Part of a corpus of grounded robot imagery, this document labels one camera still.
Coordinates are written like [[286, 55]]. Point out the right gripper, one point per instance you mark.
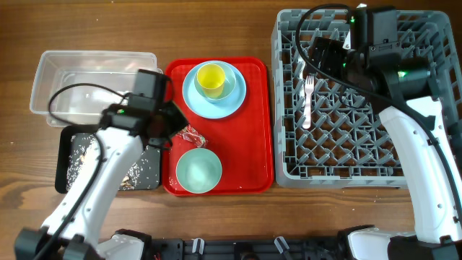
[[333, 51]]

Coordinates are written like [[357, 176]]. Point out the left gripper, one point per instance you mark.
[[177, 119]]

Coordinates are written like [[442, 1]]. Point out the red snack wrapper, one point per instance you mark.
[[191, 135]]

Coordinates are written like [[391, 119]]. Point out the white plastic spoon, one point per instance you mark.
[[299, 71]]

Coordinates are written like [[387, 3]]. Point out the white plastic fork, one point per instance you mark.
[[308, 91]]

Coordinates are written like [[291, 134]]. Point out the light blue plate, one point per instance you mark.
[[203, 108]]

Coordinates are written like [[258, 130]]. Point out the green bowl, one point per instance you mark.
[[199, 170]]

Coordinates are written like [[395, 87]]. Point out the yellow plastic cup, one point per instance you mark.
[[211, 78]]

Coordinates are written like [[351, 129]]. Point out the light blue small bowl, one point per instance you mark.
[[230, 82]]

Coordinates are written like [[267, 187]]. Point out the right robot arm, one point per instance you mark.
[[405, 95]]

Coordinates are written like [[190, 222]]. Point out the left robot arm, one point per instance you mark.
[[72, 231]]

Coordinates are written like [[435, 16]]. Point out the grey dishwasher rack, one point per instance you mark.
[[346, 145]]

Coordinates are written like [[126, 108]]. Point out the food scraps and rice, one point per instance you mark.
[[144, 174]]

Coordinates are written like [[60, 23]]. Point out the red serving tray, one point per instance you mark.
[[242, 140]]

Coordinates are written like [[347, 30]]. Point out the clear plastic bin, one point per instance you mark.
[[105, 75]]

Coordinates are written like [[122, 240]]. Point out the black tray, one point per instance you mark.
[[64, 150]]

